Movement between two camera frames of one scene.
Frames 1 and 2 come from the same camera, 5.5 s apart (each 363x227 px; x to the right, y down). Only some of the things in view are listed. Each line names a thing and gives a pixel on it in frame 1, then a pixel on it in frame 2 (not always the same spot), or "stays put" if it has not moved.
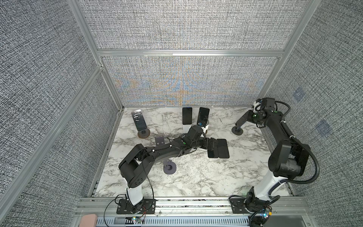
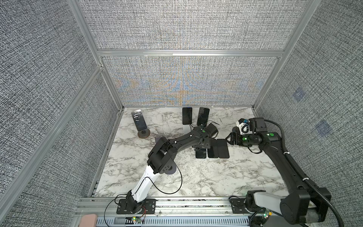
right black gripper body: [254, 117] -> [243, 140]
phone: [213, 153] stays put
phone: [203, 116] stays put
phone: [139, 119] stays put
